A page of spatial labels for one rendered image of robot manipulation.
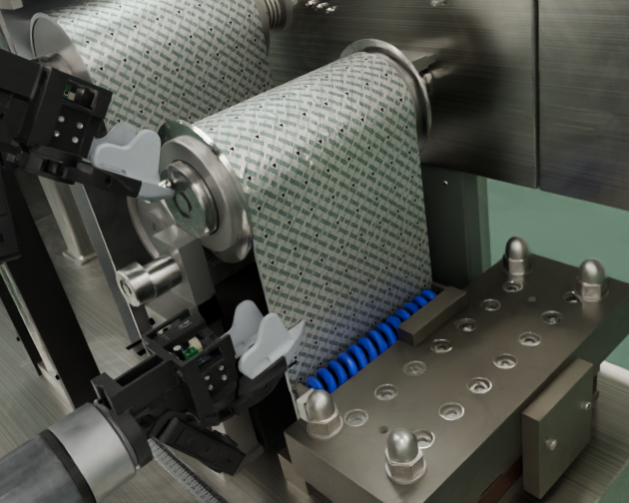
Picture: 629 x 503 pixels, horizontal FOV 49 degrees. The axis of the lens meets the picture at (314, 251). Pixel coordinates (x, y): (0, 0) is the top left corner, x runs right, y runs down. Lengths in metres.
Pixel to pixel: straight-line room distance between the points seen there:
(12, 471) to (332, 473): 0.27
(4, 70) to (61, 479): 0.31
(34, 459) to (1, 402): 0.54
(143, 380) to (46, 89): 0.24
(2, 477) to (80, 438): 0.06
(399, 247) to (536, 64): 0.24
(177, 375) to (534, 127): 0.45
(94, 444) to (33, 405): 0.50
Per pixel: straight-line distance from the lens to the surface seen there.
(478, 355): 0.75
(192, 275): 0.70
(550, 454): 0.75
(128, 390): 0.59
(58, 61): 0.83
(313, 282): 0.70
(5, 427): 1.08
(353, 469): 0.65
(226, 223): 0.63
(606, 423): 0.87
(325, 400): 0.66
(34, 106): 0.57
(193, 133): 0.62
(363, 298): 0.77
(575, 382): 0.73
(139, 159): 0.61
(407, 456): 0.61
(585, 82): 0.74
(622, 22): 0.70
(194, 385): 0.61
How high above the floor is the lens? 1.51
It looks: 30 degrees down
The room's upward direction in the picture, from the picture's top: 12 degrees counter-clockwise
